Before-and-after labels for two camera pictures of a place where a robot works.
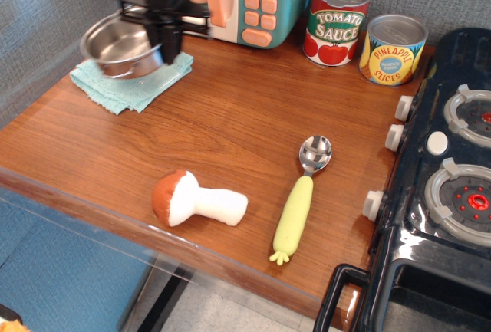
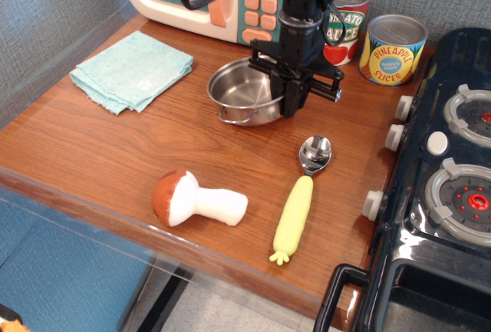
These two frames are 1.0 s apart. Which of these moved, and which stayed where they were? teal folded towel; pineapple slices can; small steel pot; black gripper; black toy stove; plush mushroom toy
Moved: small steel pot; black gripper
Stayed: teal folded towel; black toy stove; pineapple slices can; plush mushroom toy
